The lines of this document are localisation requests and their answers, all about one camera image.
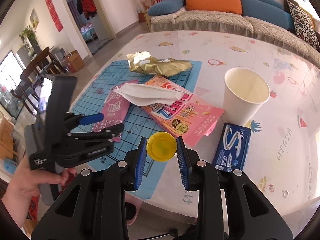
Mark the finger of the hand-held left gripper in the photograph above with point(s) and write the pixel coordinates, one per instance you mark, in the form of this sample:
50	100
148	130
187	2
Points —
110	130
92	118

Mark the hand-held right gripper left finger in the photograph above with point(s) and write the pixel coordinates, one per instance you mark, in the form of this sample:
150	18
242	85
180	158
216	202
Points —
140	163

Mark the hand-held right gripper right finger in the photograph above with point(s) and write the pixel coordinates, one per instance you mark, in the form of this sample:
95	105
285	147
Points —
183	163

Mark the pink snack wrapper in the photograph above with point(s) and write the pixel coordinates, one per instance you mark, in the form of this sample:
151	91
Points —
113	107

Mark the yellow bottle cap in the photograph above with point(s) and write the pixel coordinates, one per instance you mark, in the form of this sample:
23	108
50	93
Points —
161	147

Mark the gold snack bag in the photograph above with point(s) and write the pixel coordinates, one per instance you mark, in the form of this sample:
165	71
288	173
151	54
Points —
155	66

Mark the person's left forearm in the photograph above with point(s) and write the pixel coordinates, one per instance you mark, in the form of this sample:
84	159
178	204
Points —
20	215

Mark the person's left hand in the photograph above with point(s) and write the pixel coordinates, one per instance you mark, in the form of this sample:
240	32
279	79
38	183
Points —
27	182

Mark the blue grid cutting mat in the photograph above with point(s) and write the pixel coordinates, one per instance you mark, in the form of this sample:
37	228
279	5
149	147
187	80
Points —
100	80

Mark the brown cardboard box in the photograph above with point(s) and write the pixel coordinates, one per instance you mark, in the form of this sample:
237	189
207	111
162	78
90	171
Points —
75	61

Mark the pink snack box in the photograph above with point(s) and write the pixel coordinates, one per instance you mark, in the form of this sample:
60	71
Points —
185	120

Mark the white face mask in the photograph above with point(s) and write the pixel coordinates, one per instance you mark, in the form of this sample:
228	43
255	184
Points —
147	93

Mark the blue gum packet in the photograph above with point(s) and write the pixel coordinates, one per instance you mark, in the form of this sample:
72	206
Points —
232	145

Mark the light wooden cabinet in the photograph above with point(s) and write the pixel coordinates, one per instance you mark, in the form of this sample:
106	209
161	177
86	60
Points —
7	135

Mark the green houseplant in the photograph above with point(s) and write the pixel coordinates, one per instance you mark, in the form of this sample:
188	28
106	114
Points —
28	33

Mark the white paper cup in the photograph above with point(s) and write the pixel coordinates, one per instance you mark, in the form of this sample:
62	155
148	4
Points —
240	107

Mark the blue box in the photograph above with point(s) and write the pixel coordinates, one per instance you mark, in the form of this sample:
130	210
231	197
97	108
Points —
8	166

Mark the hanging clothes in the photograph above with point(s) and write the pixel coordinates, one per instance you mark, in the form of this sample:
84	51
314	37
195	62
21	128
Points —
87	5

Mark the fruit print tablecloth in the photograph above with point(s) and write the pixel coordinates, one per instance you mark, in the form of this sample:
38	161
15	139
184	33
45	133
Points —
275	92

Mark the round blue cushion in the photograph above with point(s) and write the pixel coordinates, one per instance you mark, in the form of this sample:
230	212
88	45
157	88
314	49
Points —
165	6

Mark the beige covered sofa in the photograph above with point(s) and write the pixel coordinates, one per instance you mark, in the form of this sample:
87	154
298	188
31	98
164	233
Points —
212	20

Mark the large orange cushion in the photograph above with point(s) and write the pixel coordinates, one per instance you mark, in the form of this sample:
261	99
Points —
212	2

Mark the large blue cushion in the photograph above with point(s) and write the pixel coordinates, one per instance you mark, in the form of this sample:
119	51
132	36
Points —
267	12

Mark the circle patterned pillow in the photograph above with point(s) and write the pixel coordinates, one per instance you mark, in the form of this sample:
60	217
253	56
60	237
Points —
301	21

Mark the framed wall picture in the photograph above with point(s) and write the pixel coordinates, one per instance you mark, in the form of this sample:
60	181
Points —
34	18

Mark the red wall banner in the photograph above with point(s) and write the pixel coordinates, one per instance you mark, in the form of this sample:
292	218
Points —
53	12

